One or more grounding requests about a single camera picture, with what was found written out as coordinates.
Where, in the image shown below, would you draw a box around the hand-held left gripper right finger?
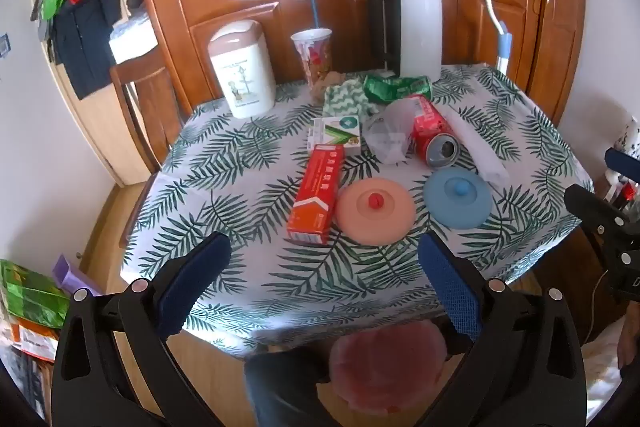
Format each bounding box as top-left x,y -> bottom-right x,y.
417,232 -> 588,427

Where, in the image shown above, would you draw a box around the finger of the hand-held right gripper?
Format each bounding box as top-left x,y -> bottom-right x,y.
564,183 -> 640,258
604,148 -> 640,185

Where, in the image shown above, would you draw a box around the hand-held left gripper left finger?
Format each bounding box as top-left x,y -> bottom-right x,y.
50,231 -> 233,427

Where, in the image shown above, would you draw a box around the red trash bin pink liner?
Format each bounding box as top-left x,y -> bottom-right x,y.
330,324 -> 448,413

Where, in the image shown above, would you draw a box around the crushed red can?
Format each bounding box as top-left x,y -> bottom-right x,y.
409,95 -> 461,168

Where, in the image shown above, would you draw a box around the clear plastic bag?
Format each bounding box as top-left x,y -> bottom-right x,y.
362,99 -> 423,165

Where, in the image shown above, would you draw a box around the green white medicine box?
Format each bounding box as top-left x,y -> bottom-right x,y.
308,115 -> 362,152

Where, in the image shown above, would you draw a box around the crushed green can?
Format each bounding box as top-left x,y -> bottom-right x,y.
362,75 -> 432,104

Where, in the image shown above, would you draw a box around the chevron patterned foam wrap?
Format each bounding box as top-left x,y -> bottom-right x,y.
322,78 -> 381,119

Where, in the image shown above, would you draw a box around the brown paper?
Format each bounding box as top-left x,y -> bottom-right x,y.
314,71 -> 346,100

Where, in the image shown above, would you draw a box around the blue silicone lid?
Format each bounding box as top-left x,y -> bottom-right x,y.
423,169 -> 493,230

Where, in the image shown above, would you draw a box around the leaf print tablecloth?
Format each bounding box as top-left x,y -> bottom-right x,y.
120,63 -> 596,360

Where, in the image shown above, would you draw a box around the white patterned cloth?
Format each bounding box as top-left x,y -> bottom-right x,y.
585,322 -> 632,408

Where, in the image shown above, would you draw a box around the pink silicone lid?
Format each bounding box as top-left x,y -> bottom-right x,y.
335,178 -> 417,247

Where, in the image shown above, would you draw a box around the purple object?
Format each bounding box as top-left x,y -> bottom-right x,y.
52,254 -> 93,298

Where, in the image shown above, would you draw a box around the long red carton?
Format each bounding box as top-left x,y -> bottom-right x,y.
287,144 -> 347,247

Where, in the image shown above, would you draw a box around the green printed bag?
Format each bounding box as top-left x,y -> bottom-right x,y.
0,259 -> 71,330

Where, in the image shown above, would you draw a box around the orange and white box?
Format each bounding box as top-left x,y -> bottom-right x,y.
10,319 -> 63,363

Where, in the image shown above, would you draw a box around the wooden door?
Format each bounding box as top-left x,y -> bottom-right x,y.
30,0 -> 156,188

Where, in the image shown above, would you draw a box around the wooden chair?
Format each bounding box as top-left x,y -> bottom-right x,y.
109,52 -> 186,248

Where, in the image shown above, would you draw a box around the white tabletop bin beige lid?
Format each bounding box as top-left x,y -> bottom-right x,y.
207,20 -> 276,119

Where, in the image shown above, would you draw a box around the black and white appliance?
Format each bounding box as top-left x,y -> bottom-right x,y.
368,0 -> 443,79

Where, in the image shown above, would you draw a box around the red print paper cup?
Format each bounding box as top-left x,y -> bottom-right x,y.
291,28 -> 334,90

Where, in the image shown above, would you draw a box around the dark hanging jacket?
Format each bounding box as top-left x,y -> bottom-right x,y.
50,0 -> 123,100

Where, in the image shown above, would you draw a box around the white cable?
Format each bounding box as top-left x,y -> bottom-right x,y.
589,271 -> 610,343

